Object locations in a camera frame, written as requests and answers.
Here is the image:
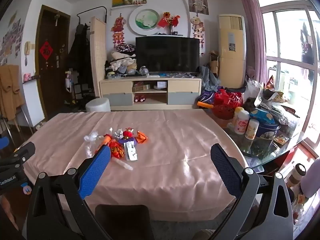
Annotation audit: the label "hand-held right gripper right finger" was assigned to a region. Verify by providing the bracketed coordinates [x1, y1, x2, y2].
[210, 144, 299, 240]

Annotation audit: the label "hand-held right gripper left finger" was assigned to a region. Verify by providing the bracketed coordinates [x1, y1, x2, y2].
[26, 145, 112, 240]

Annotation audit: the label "orange paper piece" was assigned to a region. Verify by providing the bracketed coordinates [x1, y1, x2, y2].
[135, 131, 148, 144]

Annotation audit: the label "black trash bin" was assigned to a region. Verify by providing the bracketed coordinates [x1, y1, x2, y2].
[95, 204, 152, 240]

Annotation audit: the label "cartoon duck sticker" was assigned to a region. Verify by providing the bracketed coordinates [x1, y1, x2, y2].
[21, 182, 33, 195]

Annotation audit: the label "red gold wrapper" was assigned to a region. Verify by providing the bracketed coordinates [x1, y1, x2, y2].
[107, 141, 125, 159]

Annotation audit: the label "clear plastic tube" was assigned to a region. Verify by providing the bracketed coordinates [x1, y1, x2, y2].
[115, 159, 133, 170]

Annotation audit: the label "clear plastic wrapper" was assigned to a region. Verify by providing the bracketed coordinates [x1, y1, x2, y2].
[84, 131, 104, 158]

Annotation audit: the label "orange cone wrapper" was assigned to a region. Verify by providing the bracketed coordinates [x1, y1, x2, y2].
[101, 134, 113, 147]

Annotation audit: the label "white flat packet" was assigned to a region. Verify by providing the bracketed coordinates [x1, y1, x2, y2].
[124, 141, 139, 162]

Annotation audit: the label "purple wrapper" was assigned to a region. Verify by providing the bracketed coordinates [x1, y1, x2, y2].
[119, 136, 137, 145]

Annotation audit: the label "glass side table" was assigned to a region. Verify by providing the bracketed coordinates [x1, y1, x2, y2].
[222, 120, 310, 170]

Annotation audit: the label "white bottle cream label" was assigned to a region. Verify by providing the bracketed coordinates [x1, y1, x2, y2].
[245, 119, 260, 140]

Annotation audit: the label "white bottle pink label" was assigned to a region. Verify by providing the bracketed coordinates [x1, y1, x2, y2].
[235, 111, 250, 134]

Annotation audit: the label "yellow cap bottle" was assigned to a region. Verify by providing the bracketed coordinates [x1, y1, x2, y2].
[232, 107, 244, 128]

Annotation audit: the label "blue cookie tin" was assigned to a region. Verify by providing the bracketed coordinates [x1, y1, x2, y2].
[252, 121, 282, 143]

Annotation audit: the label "blue snack bag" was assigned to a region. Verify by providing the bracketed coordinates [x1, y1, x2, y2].
[249, 108, 275, 124]

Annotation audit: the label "white round stool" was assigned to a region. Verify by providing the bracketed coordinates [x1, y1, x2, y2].
[86, 97, 111, 112]

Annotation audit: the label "red bag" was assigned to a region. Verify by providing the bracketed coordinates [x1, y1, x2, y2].
[212, 90, 243, 120]

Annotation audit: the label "white tablecloth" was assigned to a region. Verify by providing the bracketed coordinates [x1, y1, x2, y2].
[21, 109, 248, 220]

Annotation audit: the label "white thermos dark lid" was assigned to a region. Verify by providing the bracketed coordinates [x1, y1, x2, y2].
[287, 163, 307, 188]

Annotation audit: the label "dark brown door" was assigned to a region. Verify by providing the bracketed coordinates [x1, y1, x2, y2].
[35, 5, 72, 117]

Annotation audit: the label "white plastic bag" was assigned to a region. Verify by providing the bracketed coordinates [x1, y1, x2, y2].
[244, 79, 263, 103]

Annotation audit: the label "white hanging bag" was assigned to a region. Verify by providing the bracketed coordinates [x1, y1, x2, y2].
[65, 70, 73, 94]

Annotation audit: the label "pile of snack bags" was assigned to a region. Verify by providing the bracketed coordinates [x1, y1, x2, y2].
[260, 75, 300, 125]

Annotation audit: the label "person's pale garment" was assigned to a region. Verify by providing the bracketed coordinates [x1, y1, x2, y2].
[301, 166, 320, 198]

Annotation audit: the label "blue grey clothes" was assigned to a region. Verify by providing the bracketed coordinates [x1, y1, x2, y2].
[200, 66, 218, 92]

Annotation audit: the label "beige television cabinet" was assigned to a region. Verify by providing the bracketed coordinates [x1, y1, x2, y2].
[99, 77, 202, 110]

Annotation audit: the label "red diamond door sign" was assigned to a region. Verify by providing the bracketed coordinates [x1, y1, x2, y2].
[39, 39, 53, 60]

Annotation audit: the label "stacked cardboard boxes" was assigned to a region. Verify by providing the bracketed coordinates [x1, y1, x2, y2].
[209, 51, 220, 78]

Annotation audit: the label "cream standing air conditioner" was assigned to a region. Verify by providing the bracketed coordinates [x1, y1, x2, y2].
[219, 14, 247, 88]

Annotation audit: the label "pile of clothes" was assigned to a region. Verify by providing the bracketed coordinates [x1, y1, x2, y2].
[105, 44, 138, 79]

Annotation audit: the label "dark hanging coats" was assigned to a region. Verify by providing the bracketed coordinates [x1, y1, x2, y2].
[67, 24, 94, 100]

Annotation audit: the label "beige folding screen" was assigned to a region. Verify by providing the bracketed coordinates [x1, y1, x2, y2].
[90, 17, 107, 98]

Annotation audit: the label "black television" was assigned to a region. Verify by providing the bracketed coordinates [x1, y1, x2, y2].
[135, 36, 200, 75]

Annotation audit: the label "pink curtain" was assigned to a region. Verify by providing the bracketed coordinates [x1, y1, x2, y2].
[237, 0, 269, 85]

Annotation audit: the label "large window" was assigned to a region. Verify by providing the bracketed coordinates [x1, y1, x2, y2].
[257, 0, 320, 135]

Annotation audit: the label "brown framed picture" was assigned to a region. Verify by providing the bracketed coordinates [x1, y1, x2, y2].
[187, 0, 209, 15]

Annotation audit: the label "wall photo collage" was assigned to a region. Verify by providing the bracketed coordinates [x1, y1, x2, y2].
[0, 17, 24, 65]

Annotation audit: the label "round white wall plate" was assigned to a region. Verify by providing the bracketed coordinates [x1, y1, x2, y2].
[129, 5, 165, 36]

